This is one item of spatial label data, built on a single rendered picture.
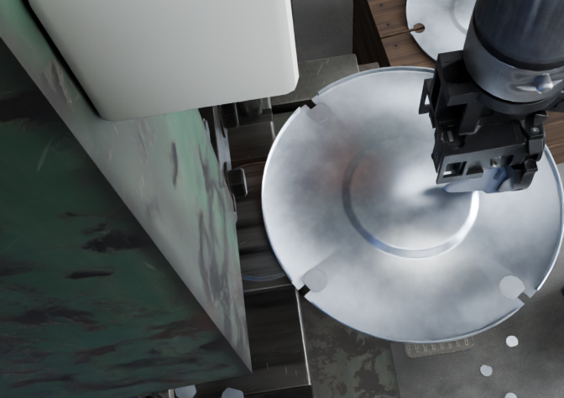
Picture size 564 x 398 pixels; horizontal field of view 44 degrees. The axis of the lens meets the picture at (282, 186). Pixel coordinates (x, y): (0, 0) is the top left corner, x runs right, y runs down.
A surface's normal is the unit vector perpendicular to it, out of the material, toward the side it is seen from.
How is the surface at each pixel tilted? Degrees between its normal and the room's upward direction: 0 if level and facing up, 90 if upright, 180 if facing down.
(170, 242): 90
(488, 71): 89
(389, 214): 2
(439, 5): 0
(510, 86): 90
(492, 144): 0
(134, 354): 90
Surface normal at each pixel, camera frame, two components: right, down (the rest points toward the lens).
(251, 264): -0.08, -0.41
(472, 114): 0.13, 0.90
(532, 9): -0.37, 0.86
